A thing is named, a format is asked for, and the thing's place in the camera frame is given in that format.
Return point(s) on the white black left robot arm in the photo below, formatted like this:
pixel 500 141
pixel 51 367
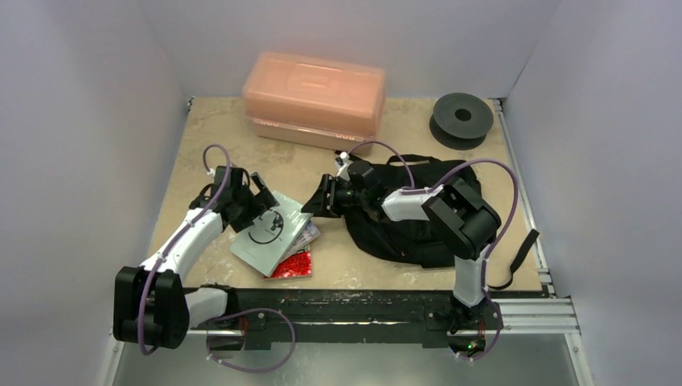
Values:
pixel 151 306

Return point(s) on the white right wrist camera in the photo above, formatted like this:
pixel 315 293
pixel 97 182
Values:
pixel 343 161

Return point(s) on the dark grey filament spool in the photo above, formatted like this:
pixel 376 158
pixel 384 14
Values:
pixel 460 121

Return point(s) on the aluminium table edge rail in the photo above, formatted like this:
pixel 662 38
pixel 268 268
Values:
pixel 540 261

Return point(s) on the aluminium front frame rail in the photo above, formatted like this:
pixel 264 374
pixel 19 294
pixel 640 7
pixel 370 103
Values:
pixel 538 315

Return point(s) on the translucent orange plastic storage box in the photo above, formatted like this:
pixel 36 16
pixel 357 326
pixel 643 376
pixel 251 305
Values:
pixel 315 102

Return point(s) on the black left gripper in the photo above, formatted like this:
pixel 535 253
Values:
pixel 260 203

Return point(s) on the silver foil booklet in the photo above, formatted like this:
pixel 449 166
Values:
pixel 263 249

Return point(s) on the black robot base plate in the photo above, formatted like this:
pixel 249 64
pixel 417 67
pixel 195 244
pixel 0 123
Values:
pixel 269 300

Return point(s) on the black fabric student bag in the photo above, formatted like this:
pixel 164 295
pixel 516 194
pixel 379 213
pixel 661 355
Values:
pixel 445 223

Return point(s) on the red patterned notebook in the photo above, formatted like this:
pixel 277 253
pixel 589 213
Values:
pixel 295 266

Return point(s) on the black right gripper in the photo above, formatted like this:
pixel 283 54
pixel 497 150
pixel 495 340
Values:
pixel 328 194

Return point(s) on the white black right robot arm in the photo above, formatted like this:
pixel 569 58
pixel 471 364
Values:
pixel 468 286

